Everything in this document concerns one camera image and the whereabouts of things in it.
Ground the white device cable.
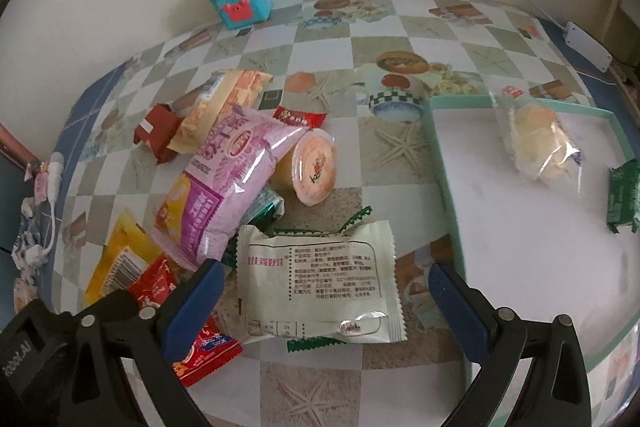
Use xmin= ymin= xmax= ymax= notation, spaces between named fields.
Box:
xmin=20 ymin=199 xmax=58 ymax=265

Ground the dark red snack packet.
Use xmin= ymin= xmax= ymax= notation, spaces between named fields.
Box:
xmin=132 ymin=103 xmax=185 ymax=165

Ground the cream wooden furniture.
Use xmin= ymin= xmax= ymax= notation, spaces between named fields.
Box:
xmin=600 ymin=0 xmax=640 ymax=62

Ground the green silver foil packet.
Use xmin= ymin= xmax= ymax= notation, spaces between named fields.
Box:
xmin=245 ymin=189 xmax=287 ymax=238

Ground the cream white snack packet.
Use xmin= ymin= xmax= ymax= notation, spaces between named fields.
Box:
xmin=236 ymin=220 xmax=408 ymax=345

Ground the green zigzag-edged snack packet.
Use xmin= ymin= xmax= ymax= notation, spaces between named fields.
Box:
xmin=225 ymin=205 xmax=376 ymax=353

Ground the white adapter box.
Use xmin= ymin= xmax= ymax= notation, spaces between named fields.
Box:
xmin=562 ymin=22 xmax=613 ymax=72

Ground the clear-wrapped bread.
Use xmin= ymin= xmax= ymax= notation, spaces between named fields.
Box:
xmin=492 ymin=87 xmax=584 ymax=195

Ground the dark green snack packet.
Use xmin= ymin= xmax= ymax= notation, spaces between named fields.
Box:
xmin=606 ymin=157 xmax=640 ymax=235

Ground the yellow snack packet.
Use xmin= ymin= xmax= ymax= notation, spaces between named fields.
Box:
xmin=84 ymin=209 xmax=166 ymax=308

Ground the white tray with teal rim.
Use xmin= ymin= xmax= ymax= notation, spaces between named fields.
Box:
xmin=429 ymin=94 xmax=640 ymax=403

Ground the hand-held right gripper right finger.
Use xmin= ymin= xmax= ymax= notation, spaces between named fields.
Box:
xmin=427 ymin=260 xmax=596 ymax=427

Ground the checkered printed tablecloth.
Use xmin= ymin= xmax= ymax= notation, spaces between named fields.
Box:
xmin=52 ymin=0 xmax=640 ymax=427

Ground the reddish wooden board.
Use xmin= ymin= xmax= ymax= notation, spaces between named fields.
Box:
xmin=0 ymin=123 xmax=37 ymax=168

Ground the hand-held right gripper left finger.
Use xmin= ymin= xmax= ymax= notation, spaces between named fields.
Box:
xmin=57 ymin=259 xmax=227 ymax=427

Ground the orange jelly cup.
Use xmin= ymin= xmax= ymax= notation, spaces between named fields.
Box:
xmin=270 ymin=129 xmax=338 ymax=206

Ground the white handheld device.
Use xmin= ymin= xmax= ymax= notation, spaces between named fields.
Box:
xmin=45 ymin=152 xmax=66 ymax=204

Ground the small red candy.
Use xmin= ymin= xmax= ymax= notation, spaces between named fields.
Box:
xmin=272 ymin=104 xmax=328 ymax=129

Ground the pink snack bag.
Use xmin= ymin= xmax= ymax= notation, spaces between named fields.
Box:
xmin=147 ymin=103 xmax=311 ymax=270

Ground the beige orange cracker packet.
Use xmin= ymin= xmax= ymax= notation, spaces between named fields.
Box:
xmin=170 ymin=69 xmax=275 ymax=152

